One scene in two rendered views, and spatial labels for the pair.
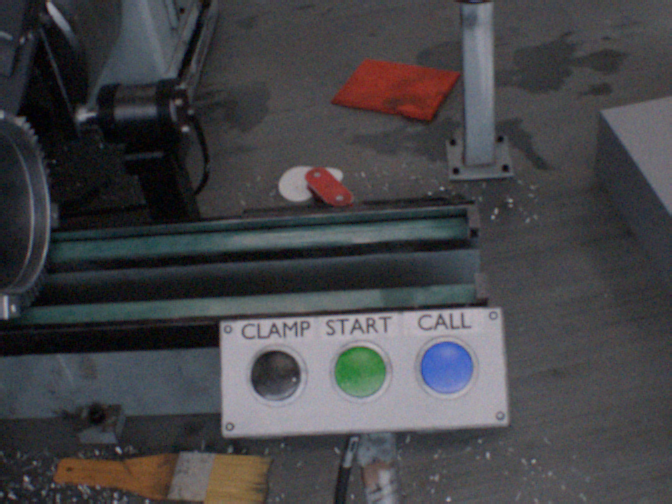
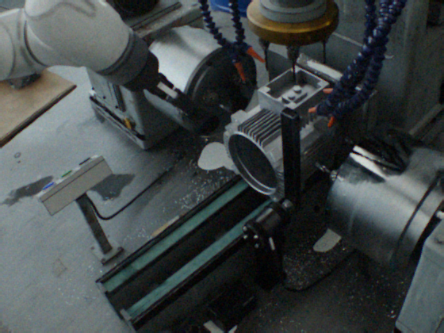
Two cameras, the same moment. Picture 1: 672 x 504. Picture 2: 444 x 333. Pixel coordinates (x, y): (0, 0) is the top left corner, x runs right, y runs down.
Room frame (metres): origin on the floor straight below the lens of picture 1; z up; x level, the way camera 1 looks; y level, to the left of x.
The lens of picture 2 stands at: (1.12, -0.28, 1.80)
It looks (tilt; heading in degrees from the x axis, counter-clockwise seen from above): 45 degrees down; 137
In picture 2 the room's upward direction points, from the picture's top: 10 degrees counter-clockwise
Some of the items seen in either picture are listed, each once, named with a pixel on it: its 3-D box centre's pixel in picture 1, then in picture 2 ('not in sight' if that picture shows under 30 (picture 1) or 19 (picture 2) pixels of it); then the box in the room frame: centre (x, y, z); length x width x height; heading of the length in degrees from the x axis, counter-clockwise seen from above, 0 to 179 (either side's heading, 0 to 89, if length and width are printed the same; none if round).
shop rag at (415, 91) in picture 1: (396, 86); not in sight; (1.04, -0.11, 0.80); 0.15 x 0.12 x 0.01; 58
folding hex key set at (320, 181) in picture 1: (329, 192); not in sight; (0.82, 0.01, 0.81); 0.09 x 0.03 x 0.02; 24
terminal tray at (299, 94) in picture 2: not in sight; (294, 99); (0.63, 0.42, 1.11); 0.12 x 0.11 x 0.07; 81
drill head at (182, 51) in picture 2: not in sight; (186, 71); (0.27, 0.44, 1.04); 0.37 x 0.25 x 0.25; 172
